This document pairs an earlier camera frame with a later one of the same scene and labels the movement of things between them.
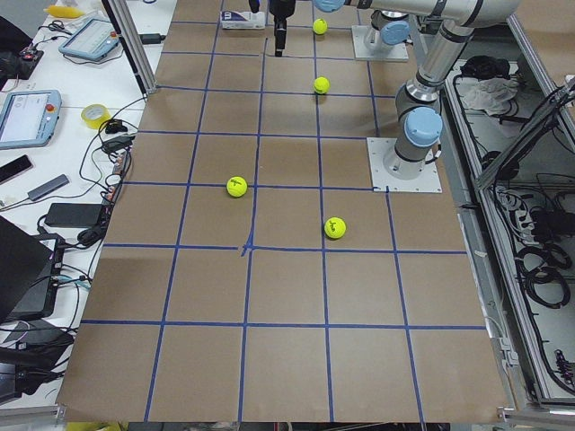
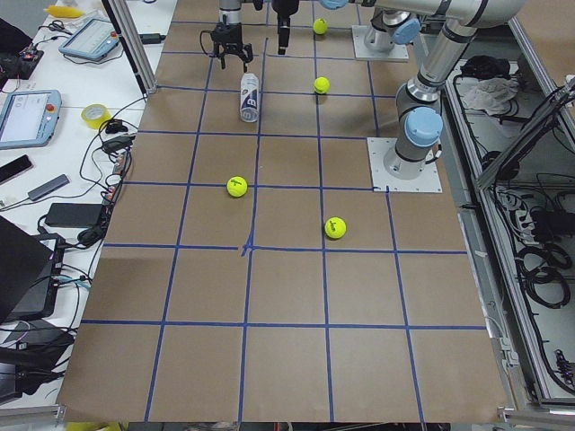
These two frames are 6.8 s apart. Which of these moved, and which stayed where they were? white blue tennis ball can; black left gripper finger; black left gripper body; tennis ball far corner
Moved: white blue tennis ball can
Stayed: tennis ball far corner; black left gripper finger; black left gripper body
